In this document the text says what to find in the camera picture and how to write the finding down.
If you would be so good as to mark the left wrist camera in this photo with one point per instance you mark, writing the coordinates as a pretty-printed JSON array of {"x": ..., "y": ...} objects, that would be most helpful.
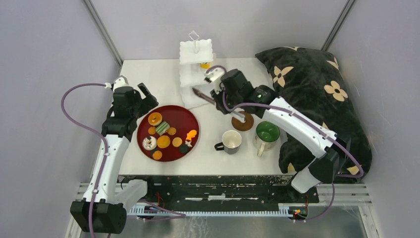
[{"x": 120, "y": 81}]

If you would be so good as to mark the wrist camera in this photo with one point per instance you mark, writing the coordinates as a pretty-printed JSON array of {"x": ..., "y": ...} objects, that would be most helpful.
[
  {"x": 120, "y": 81},
  {"x": 214, "y": 78}
]

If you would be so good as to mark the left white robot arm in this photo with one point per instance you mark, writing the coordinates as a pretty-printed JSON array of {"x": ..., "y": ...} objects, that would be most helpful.
[{"x": 102, "y": 209}]

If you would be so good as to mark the cream green-lined mug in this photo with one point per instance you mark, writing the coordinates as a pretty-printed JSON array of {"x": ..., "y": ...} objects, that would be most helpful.
[{"x": 265, "y": 137}]

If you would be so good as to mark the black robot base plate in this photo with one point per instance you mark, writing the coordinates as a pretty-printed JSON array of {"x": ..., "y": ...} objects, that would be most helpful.
[{"x": 224, "y": 193}]

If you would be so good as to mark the dark chocolate sandwich cookie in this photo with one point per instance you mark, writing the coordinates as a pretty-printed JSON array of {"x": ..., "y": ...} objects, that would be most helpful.
[{"x": 183, "y": 149}]

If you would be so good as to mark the chocolate chip cookie lower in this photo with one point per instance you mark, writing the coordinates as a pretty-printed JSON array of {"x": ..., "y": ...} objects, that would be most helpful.
[{"x": 157, "y": 155}]

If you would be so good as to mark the small chip cookie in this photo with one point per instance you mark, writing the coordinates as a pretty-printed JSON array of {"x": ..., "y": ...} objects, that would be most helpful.
[{"x": 171, "y": 131}]

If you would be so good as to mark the white three-tier dessert stand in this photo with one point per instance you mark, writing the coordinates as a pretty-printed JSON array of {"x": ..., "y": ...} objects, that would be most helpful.
[{"x": 193, "y": 54}]

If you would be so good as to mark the dark red round tray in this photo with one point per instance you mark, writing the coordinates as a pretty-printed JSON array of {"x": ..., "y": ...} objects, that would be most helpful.
[{"x": 178, "y": 117}]

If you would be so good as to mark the chocolate chip cookie upper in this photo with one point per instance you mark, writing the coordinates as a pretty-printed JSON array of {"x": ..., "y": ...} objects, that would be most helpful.
[{"x": 152, "y": 130}]

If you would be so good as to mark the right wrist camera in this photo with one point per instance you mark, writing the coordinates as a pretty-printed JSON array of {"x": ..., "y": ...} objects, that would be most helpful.
[{"x": 214, "y": 78}]

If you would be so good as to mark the orange fish-shaped pastry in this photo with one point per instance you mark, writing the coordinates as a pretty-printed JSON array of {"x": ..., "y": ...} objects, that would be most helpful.
[{"x": 191, "y": 134}]

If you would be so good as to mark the large orange egg tart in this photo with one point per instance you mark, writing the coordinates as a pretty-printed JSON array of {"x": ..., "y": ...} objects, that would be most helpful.
[{"x": 163, "y": 141}]

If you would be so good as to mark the white chocolate-drizzled donut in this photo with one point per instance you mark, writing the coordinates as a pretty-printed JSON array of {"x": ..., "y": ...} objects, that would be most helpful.
[{"x": 149, "y": 143}]

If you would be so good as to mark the yellow cake wedge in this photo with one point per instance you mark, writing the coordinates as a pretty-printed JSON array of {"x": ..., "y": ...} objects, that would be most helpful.
[{"x": 205, "y": 65}]

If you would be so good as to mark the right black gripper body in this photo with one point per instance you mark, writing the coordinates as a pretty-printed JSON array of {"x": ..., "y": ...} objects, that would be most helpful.
[{"x": 219, "y": 99}]

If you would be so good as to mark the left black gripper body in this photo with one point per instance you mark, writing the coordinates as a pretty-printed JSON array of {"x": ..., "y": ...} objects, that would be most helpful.
[{"x": 136, "y": 109}]

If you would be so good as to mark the metal serving tongs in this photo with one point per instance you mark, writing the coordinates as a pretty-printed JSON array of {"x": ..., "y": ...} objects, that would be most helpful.
[{"x": 240, "y": 117}]

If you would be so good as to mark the black white-lined mug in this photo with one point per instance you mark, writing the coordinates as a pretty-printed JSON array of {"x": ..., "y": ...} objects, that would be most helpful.
[{"x": 231, "y": 142}]

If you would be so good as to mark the black floral pillow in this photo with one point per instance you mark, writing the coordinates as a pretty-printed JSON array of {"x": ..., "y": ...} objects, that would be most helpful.
[{"x": 311, "y": 82}]

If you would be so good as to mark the round beige biscuit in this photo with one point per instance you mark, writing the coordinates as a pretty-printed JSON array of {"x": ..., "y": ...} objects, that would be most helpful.
[{"x": 177, "y": 142}]

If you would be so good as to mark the green striped cake slice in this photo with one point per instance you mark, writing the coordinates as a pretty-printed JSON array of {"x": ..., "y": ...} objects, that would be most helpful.
[{"x": 162, "y": 128}]

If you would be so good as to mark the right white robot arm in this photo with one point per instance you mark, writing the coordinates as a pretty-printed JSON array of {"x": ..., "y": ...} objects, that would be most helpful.
[{"x": 328, "y": 150}]

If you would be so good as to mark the near brown wooden coaster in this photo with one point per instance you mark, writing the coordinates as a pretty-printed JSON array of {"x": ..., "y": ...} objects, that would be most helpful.
[{"x": 243, "y": 126}]

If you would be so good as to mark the chocolate chip cookie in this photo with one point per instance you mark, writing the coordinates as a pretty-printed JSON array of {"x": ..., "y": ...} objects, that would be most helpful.
[
  {"x": 152, "y": 130},
  {"x": 157, "y": 155}
]

